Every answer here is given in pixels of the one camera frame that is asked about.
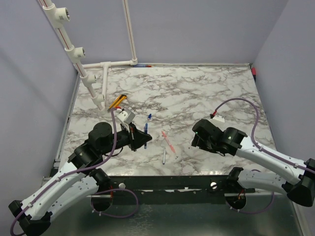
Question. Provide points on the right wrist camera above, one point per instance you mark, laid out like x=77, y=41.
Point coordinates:
x=217, y=118

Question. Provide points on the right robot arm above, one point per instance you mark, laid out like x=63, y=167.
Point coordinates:
x=290, y=176

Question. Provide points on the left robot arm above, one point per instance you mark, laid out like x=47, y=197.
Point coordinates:
x=79, y=177

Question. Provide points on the red pen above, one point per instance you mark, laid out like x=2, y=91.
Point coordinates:
x=168, y=142

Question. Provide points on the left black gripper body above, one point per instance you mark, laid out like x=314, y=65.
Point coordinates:
x=128, y=137

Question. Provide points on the grey pen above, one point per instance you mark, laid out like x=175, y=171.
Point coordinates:
x=164, y=156

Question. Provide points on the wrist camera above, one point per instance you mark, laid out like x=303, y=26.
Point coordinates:
x=126, y=117
x=217, y=118

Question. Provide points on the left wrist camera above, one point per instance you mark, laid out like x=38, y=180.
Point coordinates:
x=126, y=117

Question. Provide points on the aluminium frame rail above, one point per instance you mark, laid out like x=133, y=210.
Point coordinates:
x=51, y=184

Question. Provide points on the white pvc pipe frame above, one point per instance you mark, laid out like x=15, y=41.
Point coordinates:
x=96, y=35

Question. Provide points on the blue pen with cap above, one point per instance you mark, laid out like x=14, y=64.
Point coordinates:
x=146, y=132

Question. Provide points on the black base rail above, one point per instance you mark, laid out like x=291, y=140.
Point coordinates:
x=168, y=190

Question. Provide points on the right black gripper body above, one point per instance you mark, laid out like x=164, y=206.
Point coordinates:
x=204, y=144

